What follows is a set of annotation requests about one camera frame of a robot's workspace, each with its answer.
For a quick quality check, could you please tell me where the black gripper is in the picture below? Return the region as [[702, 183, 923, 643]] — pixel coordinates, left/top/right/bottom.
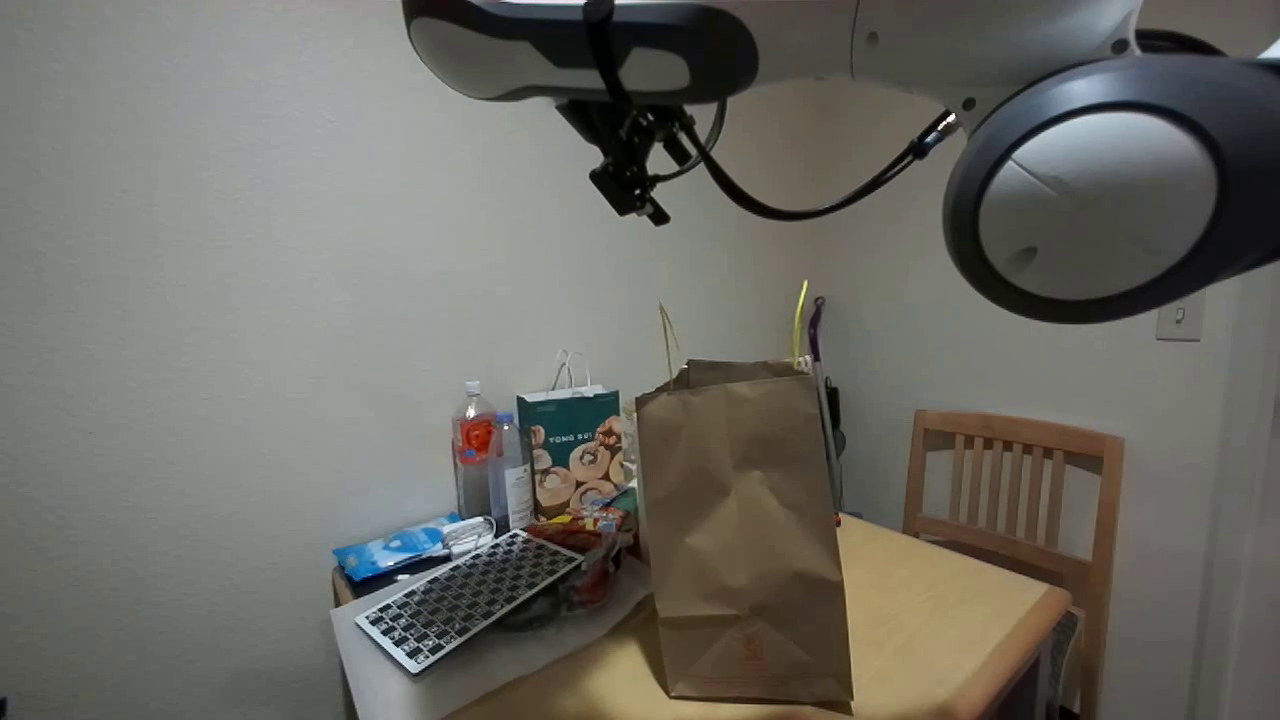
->
[[556, 96, 702, 229]]

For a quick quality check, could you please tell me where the brown McDelivery paper bag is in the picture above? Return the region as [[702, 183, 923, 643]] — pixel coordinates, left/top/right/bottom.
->
[[633, 277, 861, 714]]

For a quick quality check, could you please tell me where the teal donut print gift bag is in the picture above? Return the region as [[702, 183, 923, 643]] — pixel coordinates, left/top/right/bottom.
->
[[511, 347, 644, 529]]

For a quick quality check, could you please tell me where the water bottle with red label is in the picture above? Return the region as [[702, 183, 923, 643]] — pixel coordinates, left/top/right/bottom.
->
[[447, 377, 505, 525]]

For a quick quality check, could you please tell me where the clear plastic bottle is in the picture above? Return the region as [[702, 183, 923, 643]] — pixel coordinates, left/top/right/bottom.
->
[[493, 409, 540, 538]]

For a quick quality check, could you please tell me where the red snack packet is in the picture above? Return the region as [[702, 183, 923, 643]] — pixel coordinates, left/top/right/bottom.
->
[[526, 510, 650, 625]]

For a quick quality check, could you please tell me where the blue package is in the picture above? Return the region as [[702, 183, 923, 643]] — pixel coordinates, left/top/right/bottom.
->
[[329, 513, 501, 592]]

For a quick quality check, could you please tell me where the black keyboard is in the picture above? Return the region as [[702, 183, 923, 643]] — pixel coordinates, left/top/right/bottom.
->
[[353, 529, 593, 681]]

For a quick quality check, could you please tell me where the wooden slat back chair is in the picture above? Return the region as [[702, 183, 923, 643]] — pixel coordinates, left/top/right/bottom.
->
[[900, 404, 1127, 720]]

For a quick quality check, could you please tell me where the white light switch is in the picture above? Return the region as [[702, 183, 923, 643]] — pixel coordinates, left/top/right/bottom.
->
[[1154, 294, 1209, 347]]

